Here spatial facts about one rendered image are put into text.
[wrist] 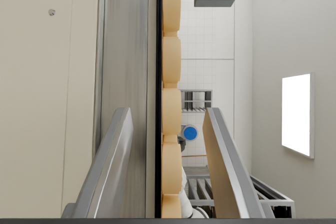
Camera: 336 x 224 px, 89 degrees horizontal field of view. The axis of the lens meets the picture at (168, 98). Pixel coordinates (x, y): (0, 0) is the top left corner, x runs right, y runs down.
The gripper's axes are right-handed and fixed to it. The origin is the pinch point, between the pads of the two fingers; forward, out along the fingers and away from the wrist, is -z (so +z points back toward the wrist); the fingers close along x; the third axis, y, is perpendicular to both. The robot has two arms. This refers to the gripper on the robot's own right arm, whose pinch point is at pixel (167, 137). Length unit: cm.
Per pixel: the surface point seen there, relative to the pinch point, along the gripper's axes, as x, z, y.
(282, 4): 209, 23, -314
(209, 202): 30, 89, -10
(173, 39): 0.6, -41.0, 19.1
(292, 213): 89, 94, -4
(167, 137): 0.0, -28.8, 21.8
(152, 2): -1.7, -43.6, 14.8
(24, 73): -14.3, -38.4, 21.3
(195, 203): 20, 89, -9
